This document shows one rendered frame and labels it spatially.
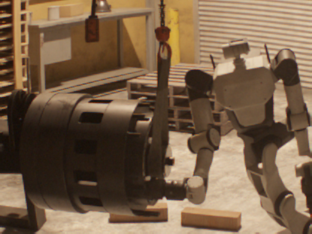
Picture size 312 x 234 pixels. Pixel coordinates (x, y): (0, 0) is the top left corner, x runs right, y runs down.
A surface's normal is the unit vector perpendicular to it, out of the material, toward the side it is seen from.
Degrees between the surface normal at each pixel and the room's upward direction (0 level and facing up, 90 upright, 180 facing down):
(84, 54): 90
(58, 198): 118
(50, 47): 90
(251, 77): 57
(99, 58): 90
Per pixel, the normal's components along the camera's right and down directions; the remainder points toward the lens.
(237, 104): -0.13, 0.43
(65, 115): -0.16, -0.65
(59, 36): 0.76, 0.14
